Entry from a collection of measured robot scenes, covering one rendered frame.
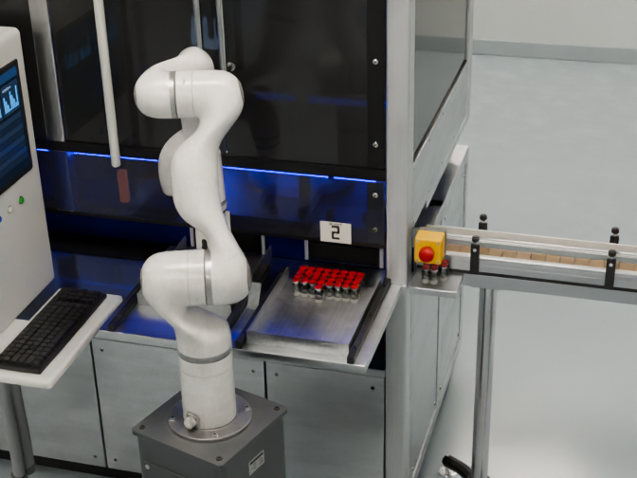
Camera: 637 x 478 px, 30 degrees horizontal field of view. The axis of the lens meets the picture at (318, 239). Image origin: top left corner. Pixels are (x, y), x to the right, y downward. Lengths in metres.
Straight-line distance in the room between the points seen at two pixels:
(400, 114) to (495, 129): 3.61
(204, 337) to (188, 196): 0.30
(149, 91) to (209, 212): 0.28
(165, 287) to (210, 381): 0.25
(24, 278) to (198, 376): 0.87
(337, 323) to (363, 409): 0.48
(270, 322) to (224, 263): 0.57
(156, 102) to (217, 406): 0.68
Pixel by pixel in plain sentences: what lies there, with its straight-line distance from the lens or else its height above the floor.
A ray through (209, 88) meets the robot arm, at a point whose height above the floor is 1.60.
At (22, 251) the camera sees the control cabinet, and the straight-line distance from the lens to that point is 3.31.
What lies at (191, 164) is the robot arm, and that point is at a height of 1.46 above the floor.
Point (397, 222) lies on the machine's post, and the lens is 3.10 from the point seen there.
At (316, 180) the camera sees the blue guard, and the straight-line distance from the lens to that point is 3.11.
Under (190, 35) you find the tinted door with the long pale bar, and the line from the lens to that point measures 3.09.
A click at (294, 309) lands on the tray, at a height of 0.88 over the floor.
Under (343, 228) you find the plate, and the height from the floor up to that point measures 1.04.
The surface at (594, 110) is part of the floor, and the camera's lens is 6.91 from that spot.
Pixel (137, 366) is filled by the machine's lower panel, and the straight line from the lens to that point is 3.62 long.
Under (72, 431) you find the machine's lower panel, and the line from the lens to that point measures 3.88.
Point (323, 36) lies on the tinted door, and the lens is 2.97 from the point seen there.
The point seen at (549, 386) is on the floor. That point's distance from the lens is 4.40.
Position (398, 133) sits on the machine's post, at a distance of 3.00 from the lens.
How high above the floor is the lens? 2.45
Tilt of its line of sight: 27 degrees down
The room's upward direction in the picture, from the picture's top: 1 degrees counter-clockwise
